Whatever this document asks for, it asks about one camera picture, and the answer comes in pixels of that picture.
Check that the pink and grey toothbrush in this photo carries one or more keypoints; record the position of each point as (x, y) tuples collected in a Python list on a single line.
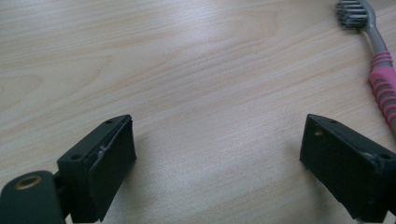
[(384, 81)]

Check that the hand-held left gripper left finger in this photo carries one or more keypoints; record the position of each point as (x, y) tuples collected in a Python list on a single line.
[(102, 168)]

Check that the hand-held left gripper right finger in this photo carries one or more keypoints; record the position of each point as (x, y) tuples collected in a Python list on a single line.
[(345, 161)]

